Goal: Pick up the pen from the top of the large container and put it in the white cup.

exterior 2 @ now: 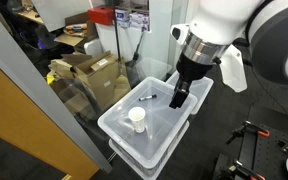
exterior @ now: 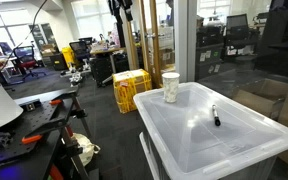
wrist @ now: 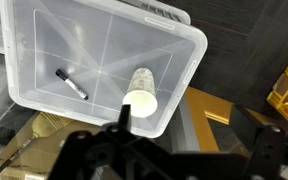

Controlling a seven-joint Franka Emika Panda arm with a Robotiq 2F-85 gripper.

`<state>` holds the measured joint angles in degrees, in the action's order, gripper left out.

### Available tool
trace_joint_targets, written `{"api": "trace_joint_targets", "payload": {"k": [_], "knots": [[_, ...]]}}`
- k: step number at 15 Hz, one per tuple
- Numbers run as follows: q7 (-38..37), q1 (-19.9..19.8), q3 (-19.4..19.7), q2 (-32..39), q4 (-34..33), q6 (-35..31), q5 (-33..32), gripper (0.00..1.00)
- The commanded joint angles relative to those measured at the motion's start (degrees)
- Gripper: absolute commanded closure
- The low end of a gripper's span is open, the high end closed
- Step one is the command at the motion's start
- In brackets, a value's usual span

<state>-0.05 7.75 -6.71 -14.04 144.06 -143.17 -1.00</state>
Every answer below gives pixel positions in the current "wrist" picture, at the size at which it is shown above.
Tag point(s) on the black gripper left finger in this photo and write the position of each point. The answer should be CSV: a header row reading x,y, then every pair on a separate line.
x,y
124,117

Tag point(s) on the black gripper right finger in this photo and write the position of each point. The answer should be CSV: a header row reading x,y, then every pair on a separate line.
x,y
267,155

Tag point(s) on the straw broom with black handle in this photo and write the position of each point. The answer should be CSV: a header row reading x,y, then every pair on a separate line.
x,y
44,125

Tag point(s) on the large clear plastic container lid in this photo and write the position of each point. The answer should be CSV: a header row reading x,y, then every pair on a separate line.
x,y
98,44

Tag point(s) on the white paper cup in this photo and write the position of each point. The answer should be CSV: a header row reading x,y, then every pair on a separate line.
x,y
141,94

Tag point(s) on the black and white marker pen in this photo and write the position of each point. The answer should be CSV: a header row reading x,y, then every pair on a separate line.
x,y
59,73

